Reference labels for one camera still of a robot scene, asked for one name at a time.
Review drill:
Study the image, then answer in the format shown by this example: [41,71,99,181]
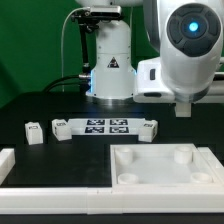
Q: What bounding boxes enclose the white camera cable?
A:
[60,7,91,93]

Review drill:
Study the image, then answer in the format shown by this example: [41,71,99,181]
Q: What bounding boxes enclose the black camera on stand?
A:
[71,5,122,24]

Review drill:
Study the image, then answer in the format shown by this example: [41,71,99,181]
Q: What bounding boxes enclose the white base tag plate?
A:
[68,118,144,135]

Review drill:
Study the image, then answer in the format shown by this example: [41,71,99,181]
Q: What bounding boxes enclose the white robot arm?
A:
[76,0,224,106]

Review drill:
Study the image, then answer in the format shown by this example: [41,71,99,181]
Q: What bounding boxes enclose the white left fence piece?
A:
[0,148,15,185]

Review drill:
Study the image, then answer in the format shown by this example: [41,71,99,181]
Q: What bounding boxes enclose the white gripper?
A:
[133,58,224,117]

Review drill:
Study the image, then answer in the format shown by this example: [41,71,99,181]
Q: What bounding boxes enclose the white front fence wall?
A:
[0,186,224,214]

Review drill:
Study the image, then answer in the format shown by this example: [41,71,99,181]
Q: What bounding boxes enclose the white square tabletop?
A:
[110,144,224,186]

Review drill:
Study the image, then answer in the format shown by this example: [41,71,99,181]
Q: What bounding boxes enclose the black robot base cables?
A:
[41,74,92,93]

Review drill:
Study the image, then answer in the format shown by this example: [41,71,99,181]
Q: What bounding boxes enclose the black camera stand pole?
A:
[79,24,91,73]

